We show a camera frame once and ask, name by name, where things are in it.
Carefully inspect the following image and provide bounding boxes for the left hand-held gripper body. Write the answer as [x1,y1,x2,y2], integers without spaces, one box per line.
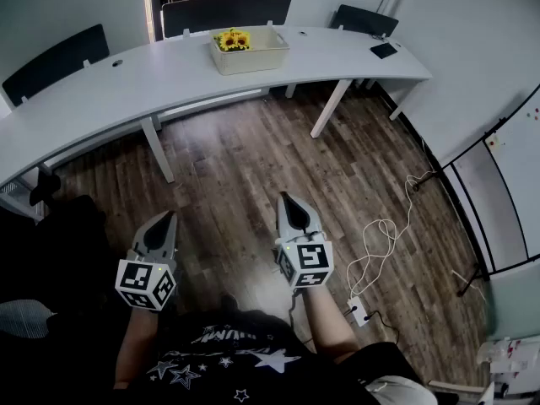
[115,249,178,312]

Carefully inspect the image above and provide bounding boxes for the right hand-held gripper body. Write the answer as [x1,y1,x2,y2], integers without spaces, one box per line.
[274,237,335,289]

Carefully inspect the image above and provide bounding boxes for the white plastic basket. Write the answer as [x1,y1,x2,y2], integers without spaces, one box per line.
[208,26,291,77]

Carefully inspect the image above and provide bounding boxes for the yellow artificial sunflowers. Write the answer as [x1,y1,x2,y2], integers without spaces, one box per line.
[213,27,252,53]

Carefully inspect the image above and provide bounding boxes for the person's right forearm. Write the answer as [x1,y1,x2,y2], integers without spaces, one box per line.
[300,284,360,365]

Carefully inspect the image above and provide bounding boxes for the person's left forearm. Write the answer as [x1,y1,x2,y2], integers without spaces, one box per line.
[113,307,164,390]

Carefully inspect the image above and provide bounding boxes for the white desk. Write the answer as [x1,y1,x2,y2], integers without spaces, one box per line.
[0,25,434,185]

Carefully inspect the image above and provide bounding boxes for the black office chair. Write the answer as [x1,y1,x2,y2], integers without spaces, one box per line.
[0,169,127,405]

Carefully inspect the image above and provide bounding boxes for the person's black printed shirt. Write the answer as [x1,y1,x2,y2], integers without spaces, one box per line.
[113,305,423,405]

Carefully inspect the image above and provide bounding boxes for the black flat device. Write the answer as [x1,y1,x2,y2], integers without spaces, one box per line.
[370,42,399,60]

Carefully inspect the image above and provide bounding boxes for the small black desk divider panel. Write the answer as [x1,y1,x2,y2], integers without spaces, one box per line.
[328,3,400,38]
[2,23,111,108]

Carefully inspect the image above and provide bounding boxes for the whiteboard on black stand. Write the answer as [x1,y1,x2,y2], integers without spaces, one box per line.
[438,82,540,299]

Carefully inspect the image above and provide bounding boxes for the wide black desk divider panel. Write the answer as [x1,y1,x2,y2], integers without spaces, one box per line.
[162,0,293,40]

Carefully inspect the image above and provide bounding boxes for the white plastic equipment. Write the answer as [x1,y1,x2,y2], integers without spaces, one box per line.
[476,335,540,405]

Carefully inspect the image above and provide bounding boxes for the black floor cable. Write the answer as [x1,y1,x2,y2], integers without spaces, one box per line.
[362,309,400,346]

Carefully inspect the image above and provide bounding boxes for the long white cable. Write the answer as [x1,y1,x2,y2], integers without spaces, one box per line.
[345,170,438,299]

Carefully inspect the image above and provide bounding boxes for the dark window frame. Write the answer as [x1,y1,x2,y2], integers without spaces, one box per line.
[149,0,273,41]

